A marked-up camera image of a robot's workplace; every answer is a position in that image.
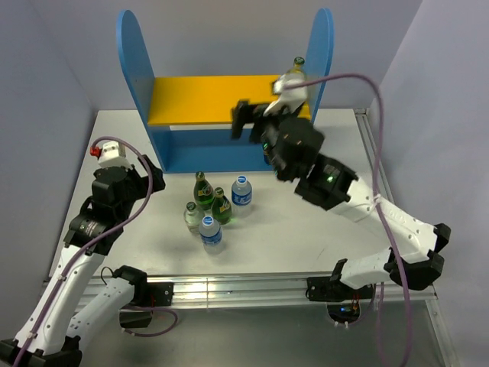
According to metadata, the clear glass bottle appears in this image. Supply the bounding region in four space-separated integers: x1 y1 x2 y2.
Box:
284 56 313 112
183 201 205 235

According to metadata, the plastic water bottle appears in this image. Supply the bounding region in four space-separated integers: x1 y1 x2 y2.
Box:
199 216 224 255
232 175 253 218

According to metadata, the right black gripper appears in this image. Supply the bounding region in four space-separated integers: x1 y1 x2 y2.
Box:
230 98 301 180

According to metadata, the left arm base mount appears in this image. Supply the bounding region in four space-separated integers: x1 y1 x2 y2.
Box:
118 282 173 330

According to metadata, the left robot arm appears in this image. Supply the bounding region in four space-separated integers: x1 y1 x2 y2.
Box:
1 154 165 366

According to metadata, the green glass bottle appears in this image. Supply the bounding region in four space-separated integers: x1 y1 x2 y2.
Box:
193 171 215 210
212 187 232 225

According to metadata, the green glass bottle front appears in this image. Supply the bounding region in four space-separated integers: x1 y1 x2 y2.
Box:
212 187 232 225

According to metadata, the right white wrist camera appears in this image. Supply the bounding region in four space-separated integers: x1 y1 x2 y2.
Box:
264 73 308 116

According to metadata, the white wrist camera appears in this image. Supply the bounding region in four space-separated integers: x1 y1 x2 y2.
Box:
264 73 308 116
89 141 131 169

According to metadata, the plastic water bottle front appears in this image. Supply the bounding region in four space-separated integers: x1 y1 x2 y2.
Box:
199 216 224 255

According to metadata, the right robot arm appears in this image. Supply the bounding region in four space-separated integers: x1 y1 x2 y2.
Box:
232 100 451 302

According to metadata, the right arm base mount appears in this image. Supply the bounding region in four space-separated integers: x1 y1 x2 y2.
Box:
305 276 376 329

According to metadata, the aluminium front rail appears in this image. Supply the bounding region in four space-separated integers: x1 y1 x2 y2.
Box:
41 271 439 311

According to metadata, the blue and yellow shelf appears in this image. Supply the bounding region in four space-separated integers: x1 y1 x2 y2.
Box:
116 8 335 175

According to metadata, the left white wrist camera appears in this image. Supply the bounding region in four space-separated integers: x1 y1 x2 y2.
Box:
89 141 131 169

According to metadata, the aluminium side rail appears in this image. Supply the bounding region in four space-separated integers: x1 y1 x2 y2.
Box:
353 109 395 203

